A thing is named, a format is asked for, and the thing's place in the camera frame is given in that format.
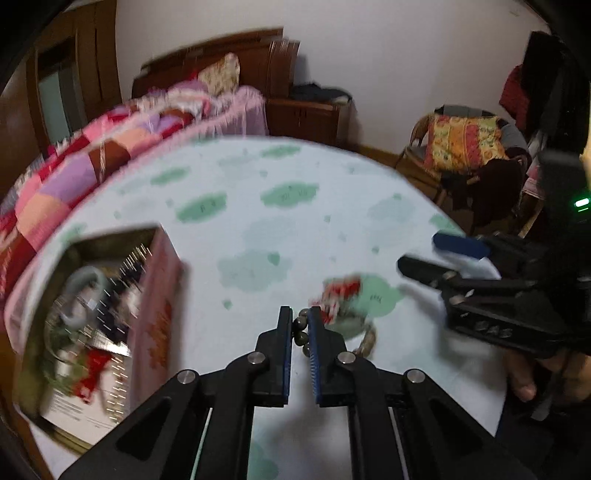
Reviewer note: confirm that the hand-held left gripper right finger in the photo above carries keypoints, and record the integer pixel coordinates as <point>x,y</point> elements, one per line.
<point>315,364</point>

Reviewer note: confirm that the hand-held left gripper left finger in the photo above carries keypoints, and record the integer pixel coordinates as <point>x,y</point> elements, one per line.
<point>287,364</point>

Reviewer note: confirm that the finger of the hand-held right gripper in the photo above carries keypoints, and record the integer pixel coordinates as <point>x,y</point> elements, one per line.
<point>461,247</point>
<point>425,270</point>

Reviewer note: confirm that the pink tin box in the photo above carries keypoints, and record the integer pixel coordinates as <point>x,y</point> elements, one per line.
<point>154,314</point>

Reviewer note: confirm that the person's right hand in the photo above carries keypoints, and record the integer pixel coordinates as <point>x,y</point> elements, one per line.
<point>524,378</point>

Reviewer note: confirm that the dark brown garment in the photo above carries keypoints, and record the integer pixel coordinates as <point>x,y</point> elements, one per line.
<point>494,189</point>

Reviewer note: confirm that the red tassel charm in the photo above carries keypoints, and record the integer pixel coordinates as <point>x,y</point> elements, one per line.
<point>341,295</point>

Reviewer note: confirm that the rattan chair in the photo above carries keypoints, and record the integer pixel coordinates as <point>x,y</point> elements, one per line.
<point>415,157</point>

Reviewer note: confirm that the yellow patterned cushion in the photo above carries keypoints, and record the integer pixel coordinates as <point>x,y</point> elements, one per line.
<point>466,143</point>

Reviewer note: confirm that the red hanging garment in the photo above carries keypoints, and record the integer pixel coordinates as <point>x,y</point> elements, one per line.
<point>515,94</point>

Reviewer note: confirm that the black hanging garment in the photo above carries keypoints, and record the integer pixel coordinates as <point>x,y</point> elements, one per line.
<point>549,87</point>

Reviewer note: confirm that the wooden nightstand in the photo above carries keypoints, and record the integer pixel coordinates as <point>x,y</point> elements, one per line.
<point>309,122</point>

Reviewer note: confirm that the dark folded clothes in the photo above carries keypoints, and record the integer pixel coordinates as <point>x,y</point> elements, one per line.
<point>318,93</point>

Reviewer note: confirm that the pale jade bangle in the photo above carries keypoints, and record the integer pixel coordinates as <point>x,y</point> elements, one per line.
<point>74,318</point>

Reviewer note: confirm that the bed with pink sheet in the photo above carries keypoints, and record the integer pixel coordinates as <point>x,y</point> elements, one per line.
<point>249,110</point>

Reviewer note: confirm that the wooden headboard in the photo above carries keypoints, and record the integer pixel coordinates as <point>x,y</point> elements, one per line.
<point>272,64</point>

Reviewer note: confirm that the floral pillow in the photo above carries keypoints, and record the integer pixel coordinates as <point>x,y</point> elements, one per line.
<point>221,74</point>

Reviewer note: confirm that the patchwork quilt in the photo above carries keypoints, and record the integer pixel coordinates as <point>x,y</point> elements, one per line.
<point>69,175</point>

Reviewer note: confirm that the wooden wardrobe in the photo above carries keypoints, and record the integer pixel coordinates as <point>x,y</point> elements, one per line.
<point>32,83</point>

